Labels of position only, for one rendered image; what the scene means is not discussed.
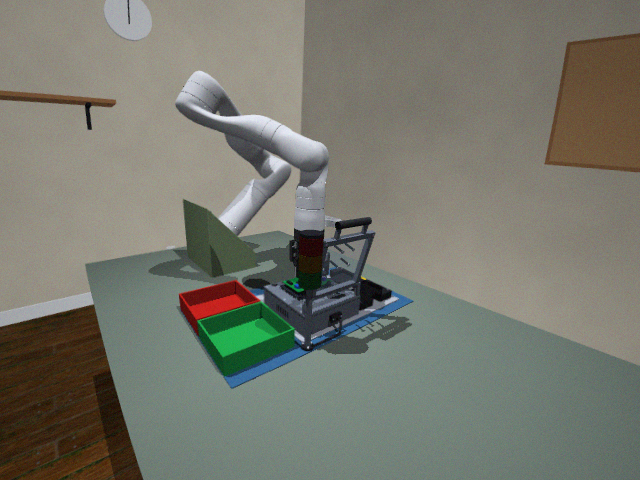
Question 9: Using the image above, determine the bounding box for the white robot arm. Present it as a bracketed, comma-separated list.
[175, 71, 342, 236]

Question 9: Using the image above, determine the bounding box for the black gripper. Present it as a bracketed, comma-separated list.
[289, 228, 300, 278]

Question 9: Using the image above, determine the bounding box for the red bin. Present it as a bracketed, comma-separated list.
[179, 280, 260, 337]

